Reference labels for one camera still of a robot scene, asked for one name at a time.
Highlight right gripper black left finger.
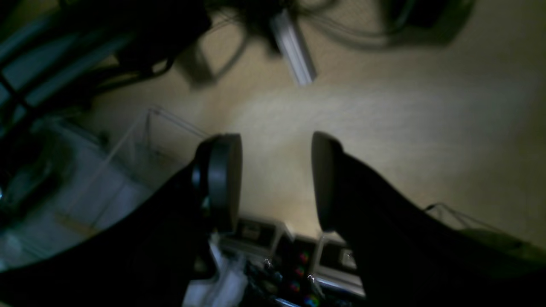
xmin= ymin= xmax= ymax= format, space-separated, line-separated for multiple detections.
xmin=1 ymin=133 xmax=243 ymax=307

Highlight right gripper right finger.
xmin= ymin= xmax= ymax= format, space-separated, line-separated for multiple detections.
xmin=311 ymin=131 xmax=545 ymax=307

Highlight clear plastic storage box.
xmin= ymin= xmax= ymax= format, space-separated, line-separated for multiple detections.
xmin=55 ymin=107 xmax=209 ymax=231

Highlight electronics board with leds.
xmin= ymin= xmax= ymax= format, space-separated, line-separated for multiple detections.
xmin=219 ymin=216 xmax=368 ymax=307

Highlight black cables under desk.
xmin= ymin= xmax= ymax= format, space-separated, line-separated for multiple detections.
xmin=0 ymin=0 xmax=474 ymax=98

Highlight white table leg post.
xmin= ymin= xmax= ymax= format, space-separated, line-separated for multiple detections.
xmin=270 ymin=9 xmax=317 ymax=86

